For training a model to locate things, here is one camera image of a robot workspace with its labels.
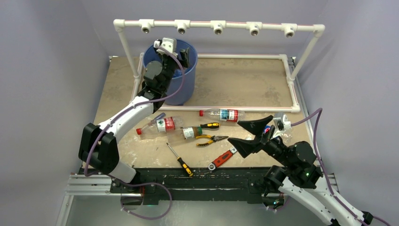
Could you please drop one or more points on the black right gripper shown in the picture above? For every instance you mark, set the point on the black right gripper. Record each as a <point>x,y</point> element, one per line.
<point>244,146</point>

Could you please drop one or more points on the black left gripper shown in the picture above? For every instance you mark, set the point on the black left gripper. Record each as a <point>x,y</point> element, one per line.
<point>184,60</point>

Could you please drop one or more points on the blue label crushed bottle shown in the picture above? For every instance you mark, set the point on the blue label crushed bottle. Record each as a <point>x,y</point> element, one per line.
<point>177,74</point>

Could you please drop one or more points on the red label clear bottle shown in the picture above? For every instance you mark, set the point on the red label clear bottle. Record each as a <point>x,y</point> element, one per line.
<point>223,114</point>

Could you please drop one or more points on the red cap crushed bottle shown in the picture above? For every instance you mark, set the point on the red cap crushed bottle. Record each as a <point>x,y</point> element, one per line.
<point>160,125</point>

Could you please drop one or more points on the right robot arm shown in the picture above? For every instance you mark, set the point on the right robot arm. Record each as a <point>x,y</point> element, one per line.
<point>298,176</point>

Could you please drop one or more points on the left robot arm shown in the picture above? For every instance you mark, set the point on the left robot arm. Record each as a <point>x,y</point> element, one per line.
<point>99,143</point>

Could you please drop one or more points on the blue plastic bin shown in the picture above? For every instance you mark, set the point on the blue plastic bin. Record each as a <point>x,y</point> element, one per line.
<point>187,90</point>

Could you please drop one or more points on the pepsi label bottle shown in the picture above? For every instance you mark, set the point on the pepsi label bottle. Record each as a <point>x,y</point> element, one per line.
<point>266,129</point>

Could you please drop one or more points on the red adjustable wrench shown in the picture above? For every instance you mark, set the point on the red adjustable wrench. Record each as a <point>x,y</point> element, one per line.
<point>220,160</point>

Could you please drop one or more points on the white label amber bottle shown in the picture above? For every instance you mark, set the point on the white label amber bottle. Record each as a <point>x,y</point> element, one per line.
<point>184,133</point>

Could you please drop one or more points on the yellow black screwdriver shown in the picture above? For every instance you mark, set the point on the yellow black screwdriver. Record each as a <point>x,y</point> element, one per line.
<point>182,163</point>

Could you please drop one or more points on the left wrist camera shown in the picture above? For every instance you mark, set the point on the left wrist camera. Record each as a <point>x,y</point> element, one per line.
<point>164,45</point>

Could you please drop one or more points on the yellow handle pliers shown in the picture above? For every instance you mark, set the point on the yellow handle pliers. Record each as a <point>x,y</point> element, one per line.
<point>211,139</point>

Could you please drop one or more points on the white PVC pipe frame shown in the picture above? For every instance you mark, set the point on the white PVC pipe frame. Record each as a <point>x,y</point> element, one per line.
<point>218,27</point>

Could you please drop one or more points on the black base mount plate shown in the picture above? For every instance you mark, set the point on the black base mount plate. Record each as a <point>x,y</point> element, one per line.
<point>223,184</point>

